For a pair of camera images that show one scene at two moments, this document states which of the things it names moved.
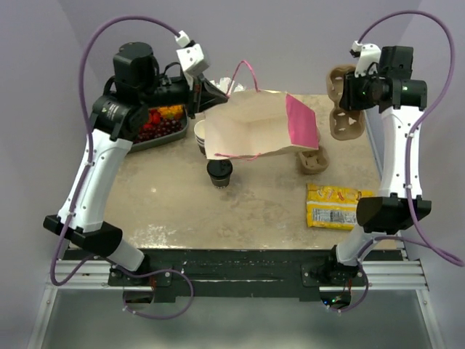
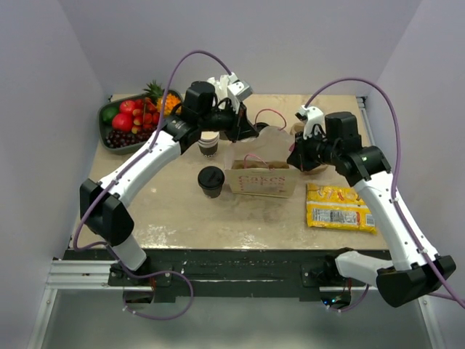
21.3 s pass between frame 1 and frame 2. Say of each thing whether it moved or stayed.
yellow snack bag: stayed
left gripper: moved
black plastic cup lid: moved
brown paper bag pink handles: moved
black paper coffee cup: moved
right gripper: moved
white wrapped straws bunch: stayed
